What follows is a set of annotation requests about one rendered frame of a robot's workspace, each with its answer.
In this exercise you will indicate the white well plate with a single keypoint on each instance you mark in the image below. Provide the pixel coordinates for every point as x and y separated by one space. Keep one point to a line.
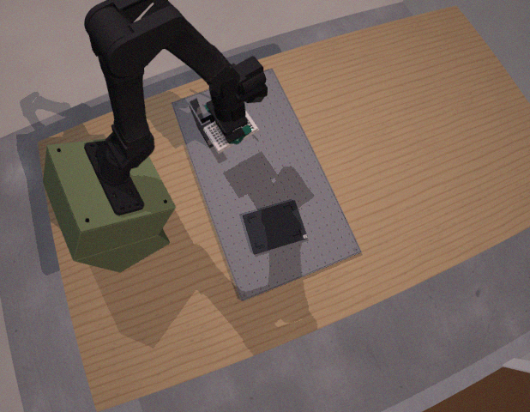
216 138

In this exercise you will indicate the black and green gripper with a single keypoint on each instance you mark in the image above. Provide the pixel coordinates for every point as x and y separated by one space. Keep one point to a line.
223 119

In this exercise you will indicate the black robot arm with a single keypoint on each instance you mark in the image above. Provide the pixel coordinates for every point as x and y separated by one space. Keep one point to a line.
127 47

